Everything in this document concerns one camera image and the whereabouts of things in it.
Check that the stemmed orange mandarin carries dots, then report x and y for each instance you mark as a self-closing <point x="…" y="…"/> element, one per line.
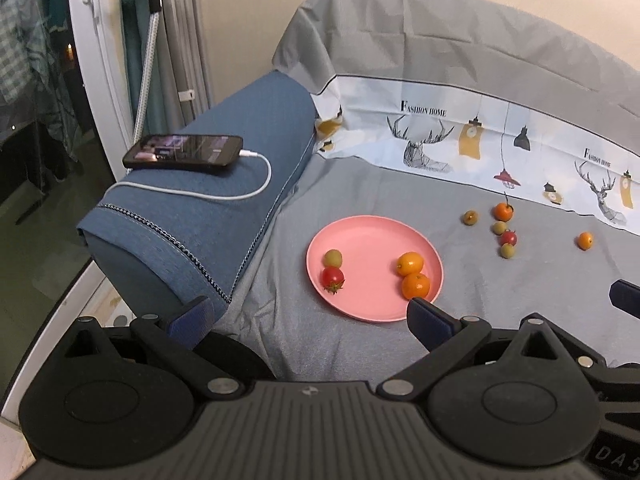
<point x="503" y="212"/>

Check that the orange kumquat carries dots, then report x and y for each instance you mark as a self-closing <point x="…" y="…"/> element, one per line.
<point x="584" y="240"/>
<point x="410" y="263"/>

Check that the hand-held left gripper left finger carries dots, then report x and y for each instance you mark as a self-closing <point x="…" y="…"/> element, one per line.
<point x="192" y="322"/>

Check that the white door frame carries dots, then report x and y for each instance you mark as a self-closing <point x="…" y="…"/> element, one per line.
<point x="100" y="60"/>

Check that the grey curtain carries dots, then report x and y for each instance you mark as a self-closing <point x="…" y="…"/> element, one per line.
<point x="185" y="35"/>

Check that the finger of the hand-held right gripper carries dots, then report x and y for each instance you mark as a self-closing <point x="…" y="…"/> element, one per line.
<point x="625" y="296"/>
<point x="615" y="374"/>

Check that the pink plate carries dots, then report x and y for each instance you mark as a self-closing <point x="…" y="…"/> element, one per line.
<point x="370" y="285"/>

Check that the teal curtain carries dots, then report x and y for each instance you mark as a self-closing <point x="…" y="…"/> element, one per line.
<point x="132" y="35"/>

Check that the blue sofa armrest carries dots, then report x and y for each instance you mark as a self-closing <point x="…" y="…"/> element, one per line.
<point x="210" y="240"/>

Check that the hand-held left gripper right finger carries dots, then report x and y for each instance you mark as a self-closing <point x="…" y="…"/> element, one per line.
<point x="430" y="322"/>

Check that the white dotted floor mat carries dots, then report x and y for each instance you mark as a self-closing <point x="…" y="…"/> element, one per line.
<point x="117" y="317"/>

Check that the black smartphone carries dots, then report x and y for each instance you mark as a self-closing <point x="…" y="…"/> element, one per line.
<point x="185" y="152"/>

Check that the grey printed sheet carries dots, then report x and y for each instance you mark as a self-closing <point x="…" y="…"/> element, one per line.
<point x="400" y="180"/>

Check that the white clip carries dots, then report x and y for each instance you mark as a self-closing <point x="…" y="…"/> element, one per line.
<point x="186" y="95"/>

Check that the hanging clothes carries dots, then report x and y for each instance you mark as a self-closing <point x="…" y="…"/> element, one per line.
<point x="25" y="60"/>

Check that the red cherry tomato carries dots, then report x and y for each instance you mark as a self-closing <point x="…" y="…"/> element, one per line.
<point x="509" y="237"/>
<point x="332" y="279"/>

